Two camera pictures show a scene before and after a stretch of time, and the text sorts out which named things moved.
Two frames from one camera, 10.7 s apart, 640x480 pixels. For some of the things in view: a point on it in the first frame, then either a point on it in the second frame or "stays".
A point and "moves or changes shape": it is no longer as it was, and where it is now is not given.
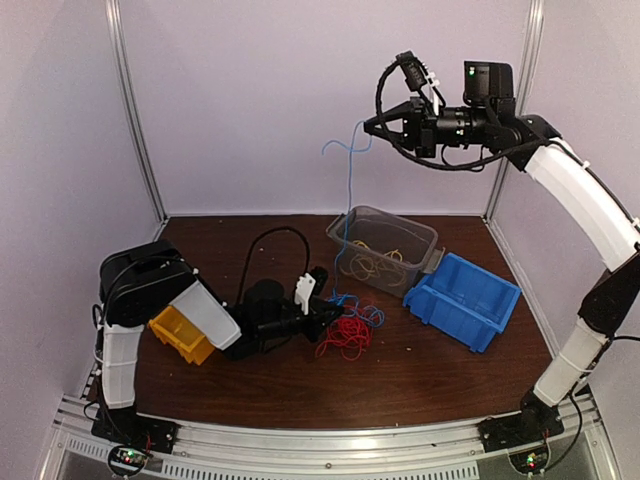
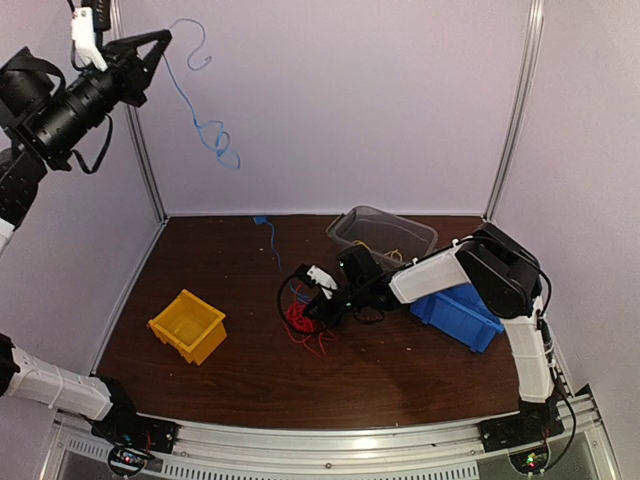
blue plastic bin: [464, 300] stays
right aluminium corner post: [532, 40] stays
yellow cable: [363, 266] moves or changes shape
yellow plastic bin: [176, 331] stays
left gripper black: [319, 322] to [134, 74]
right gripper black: [421, 128] to [327, 315]
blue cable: [368, 313] moves or changes shape
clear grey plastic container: [385, 253] stays
